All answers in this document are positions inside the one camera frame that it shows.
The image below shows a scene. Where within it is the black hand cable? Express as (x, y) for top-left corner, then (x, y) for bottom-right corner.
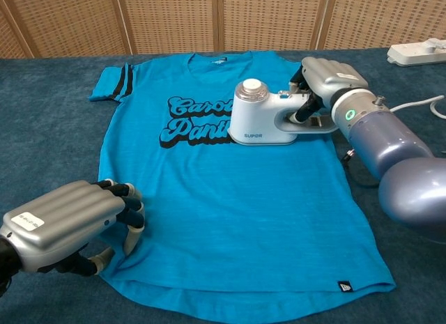
(343, 148), (380, 190)

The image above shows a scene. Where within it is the white handheld garment steamer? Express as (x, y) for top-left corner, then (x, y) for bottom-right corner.
(228, 79), (339, 146)

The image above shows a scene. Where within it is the white power strip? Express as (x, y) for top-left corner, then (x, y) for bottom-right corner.
(386, 38), (446, 68)

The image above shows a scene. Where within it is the blue Carolina Panthers t-shirt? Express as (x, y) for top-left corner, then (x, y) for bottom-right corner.
(89, 50), (397, 324)

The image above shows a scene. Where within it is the wicker folding screen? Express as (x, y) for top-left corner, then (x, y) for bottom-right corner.
(0, 0), (446, 59)

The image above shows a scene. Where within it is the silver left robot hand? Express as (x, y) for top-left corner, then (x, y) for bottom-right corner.
(0, 179), (146, 277)

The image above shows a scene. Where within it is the white power cable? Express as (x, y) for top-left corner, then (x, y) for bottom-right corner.
(389, 95), (446, 120)

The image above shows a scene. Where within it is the teal plush table cloth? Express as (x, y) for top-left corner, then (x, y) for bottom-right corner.
(0, 47), (446, 324)

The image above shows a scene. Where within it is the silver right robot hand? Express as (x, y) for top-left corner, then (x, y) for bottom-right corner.
(289, 56), (369, 123)

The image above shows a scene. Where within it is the white plug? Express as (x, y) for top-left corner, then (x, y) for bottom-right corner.
(420, 38), (446, 55)

